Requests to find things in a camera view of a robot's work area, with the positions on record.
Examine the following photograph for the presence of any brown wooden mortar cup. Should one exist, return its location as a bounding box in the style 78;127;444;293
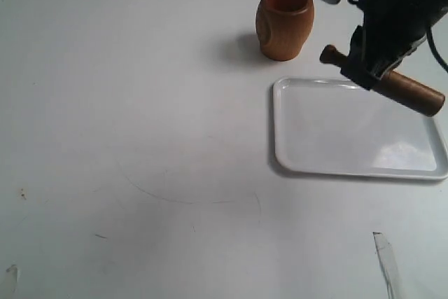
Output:
255;0;314;62

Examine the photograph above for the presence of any brown wooden pestle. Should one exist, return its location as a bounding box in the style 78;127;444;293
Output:
319;45;445;117

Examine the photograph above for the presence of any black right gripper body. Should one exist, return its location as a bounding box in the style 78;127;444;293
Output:
356;0;447;68

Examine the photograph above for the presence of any white rectangular plastic tray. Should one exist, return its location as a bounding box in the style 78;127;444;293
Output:
272;78;447;181

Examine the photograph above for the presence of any black cable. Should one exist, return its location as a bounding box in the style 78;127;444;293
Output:
426;27;448;71

